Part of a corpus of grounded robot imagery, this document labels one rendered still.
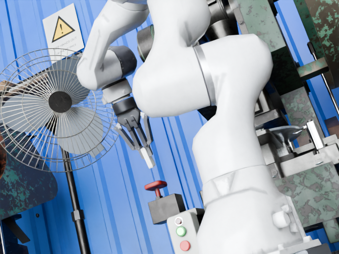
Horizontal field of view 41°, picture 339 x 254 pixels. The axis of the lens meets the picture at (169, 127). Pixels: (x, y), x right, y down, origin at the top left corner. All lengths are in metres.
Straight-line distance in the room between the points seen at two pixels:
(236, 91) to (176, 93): 0.10
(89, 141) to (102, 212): 1.16
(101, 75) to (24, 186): 1.32
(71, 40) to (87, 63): 2.25
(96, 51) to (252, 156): 0.64
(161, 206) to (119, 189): 1.67
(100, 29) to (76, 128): 0.90
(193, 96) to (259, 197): 0.21
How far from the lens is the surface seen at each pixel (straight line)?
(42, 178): 2.64
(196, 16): 0.85
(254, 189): 0.70
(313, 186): 1.31
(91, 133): 2.03
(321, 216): 1.30
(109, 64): 1.31
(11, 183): 2.45
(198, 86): 0.77
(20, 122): 1.98
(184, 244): 1.26
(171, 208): 1.39
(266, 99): 1.53
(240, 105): 0.75
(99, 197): 3.13
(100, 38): 1.21
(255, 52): 0.79
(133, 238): 2.99
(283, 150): 1.52
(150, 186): 1.41
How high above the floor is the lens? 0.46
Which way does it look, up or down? 19 degrees up
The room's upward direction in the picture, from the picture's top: 16 degrees counter-clockwise
